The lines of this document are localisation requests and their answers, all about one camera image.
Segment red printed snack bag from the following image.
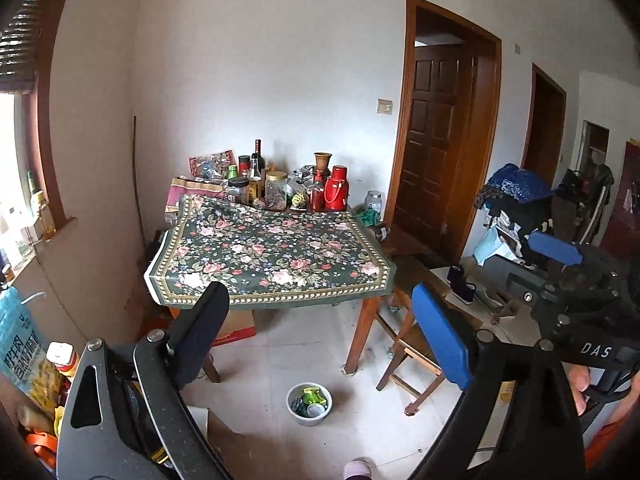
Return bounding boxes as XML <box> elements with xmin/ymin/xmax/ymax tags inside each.
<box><xmin>189</xmin><ymin>149</ymin><xmax>237</xmax><ymax>176</ymax></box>

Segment wooden door frame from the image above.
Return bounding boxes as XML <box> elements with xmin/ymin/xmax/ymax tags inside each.
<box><xmin>385</xmin><ymin>0</ymin><xmax>502</xmax><ymax>261</ymax></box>

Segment dark wine bottle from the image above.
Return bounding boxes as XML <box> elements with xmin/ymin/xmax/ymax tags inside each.
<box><xmin>251</xmin><ymin>139</ymin><xmax>266</xmax><ymax>181</ymax></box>

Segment narrow wooden doorway frame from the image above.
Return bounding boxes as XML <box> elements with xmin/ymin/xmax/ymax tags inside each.
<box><xmin>520</xmin><ymin>62</ymin><xmax>567</xmax><ymax>186</ymax></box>

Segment dark red board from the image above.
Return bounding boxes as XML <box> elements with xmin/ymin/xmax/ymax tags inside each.
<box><xmin>600</xmin><ymin>141</ymin><xmax>640</xmax><ymax>261</ymax></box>

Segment dark clothes pile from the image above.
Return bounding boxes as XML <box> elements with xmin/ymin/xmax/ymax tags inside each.
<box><xmin>475</xmin><ymin>185</ymin><xmax>556</xmax><ymax>261</ymax></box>

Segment flat cardboard sheet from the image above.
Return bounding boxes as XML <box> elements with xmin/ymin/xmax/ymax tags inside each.
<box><xmin>200</xmin><ymin>407</ymin><xmax>281</xmax><ymax>480</ymax></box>

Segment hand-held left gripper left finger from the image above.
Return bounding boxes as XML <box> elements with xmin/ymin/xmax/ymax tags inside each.
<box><xmin>56</xmin><ymin>281</ymin><xmax>236</xmax><ymax>480</ymax></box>

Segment white bowl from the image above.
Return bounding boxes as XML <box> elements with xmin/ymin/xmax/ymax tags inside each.
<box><xmin>286</xmin><ymin>382</ymin><xmax>332</xmax><ymax>427</ymax></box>

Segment person's right forearm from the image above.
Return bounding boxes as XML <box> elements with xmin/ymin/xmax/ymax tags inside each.
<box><xmin>582</xmin><ymin>392</ymin><xmax>640</xmax><ymax>471</ymax></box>

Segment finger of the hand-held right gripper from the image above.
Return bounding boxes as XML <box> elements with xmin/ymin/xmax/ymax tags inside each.
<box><xmin>528</xmin><ymin>231</ymin><xmax>584</xmax><ymax>267</ymax></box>

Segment pink slipper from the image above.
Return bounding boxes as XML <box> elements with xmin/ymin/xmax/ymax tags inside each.
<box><xmin>342</xmin><ymin>459</ymin><xmax>373</xmax><ymax>480</ymax></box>

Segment floral tablecloth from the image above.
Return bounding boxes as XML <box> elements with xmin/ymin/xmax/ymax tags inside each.
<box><xmin>144</xmin><ymin>195</ymin><xmax>398</xmax><ymax>308</ymax></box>

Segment window blind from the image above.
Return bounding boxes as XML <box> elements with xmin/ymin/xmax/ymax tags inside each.
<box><xmin>0</xmin><ymin>0</ymin><xmax>53</xmax><ymax>93</ymax></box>

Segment blue patterned cloth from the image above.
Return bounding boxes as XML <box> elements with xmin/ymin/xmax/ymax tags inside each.
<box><xmin>487</xmin><ymin>163</ymin><xmax>556</xmax><ymax>204</ymax></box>

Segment wooden stool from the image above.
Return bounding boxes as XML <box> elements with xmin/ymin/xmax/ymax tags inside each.
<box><xmin>375</xmin><ymin>305</ymin><xmax>448</xmax><ymax>416</ymax></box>

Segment clear yellow-label bottle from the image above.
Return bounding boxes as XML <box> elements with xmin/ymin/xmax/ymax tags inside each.
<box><xmin>247</xmin><ymin>152</ymin><xmax>265</xmax><ymax>201</ymax></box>

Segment orange strap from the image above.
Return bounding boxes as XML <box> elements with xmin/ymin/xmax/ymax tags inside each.
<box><xmin>25</xmin><ymin>432</ymin><xmax>58</xmax><ymax>461</ymax></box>

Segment gold-lid plastic jar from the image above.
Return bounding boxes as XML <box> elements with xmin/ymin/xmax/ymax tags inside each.
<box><xmin>264</xmin><ymin>171</ymin><xmax>288</xmax><ymax>211</ymax></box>

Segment red thermos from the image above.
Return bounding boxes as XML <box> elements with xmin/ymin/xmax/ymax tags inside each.
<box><xmin>324</xmin><ymin>165</ymin><xmax>349</xmax><ymax>212</ymax></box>

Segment brown panelled door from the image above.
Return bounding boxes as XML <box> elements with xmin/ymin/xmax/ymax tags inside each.
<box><xmin>392</xmin><ymin>45</ymin><xmax>476</xmax><ymax>256</ymax></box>

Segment orange bottle white cap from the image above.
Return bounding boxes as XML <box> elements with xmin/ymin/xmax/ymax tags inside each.
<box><xmin>46</xmin><ymin>342</ymin><xmax>80</xmax><ymax>378</ymax></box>

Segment light blue plastic bag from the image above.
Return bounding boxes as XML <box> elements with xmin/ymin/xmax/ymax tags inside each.
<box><xmin>472</xmin><ymin>225</ymin><xmax>521</xmax><ymax>267</ymax></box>

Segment black-lid jar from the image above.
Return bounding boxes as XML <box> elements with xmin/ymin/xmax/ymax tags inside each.
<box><xmin>227</xmin><ymin>177</ymin><xmax>251</xmax><ymax>206</ymax></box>

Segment person's right hand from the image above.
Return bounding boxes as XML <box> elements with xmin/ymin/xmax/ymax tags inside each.
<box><xmin>570</xmin><ymin>364</ymin><xmax>593</xmax><ymax>417</ymax></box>

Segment small wooden side table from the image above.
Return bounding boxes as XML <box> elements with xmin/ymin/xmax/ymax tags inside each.
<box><xmin>372</xmin><ymin>220</ymin><xmax>451</xmax><ymax>311</ymax></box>

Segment blue printed bag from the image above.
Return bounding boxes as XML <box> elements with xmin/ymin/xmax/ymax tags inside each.
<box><xmin>0</xmin><ymin>287</ymin><xmax>48</xmax><ymax>391</ymax></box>

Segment pink cloth bag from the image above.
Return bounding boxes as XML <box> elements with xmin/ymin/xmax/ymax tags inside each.
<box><xmin>165</xmin><ymin>176</ymin><xmax>228</xmax><ymax>216</ymax></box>

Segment brown window frame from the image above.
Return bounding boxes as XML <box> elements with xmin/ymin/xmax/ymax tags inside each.
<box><xmin>35</xmin><ymin>0</ymin><xmax>83</xmax><ymax>228</ymax></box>

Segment yellow snack packet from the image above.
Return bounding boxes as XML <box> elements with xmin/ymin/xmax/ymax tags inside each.
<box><xmin>27</xmin><ymin>360</ymin><xmax>66</xmax><ymax>406</ymax></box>

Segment red cardboard box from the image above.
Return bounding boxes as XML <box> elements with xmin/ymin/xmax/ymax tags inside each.
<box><xmin>212</xmin><ymin>307</ymin><xmax>257</xmax><ymax>347</ymax></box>

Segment yellow oil bottle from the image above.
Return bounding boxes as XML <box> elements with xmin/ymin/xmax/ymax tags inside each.
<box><xmin>30</xmin><ymin>187</ymin><xmax>56</xmax><ymax>238</ymax></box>

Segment hanging dark coat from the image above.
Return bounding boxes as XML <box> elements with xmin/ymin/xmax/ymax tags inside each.
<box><xmin>557</xmin><ymin>162</ymin><xmax>616</xmax><ymax>231</ymax></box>

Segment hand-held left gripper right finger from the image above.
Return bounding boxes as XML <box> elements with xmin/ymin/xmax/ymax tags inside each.
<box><xmin>409</xmin><ymin>281</ymin><xmax>587</xmax><ymax>480</ymax></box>

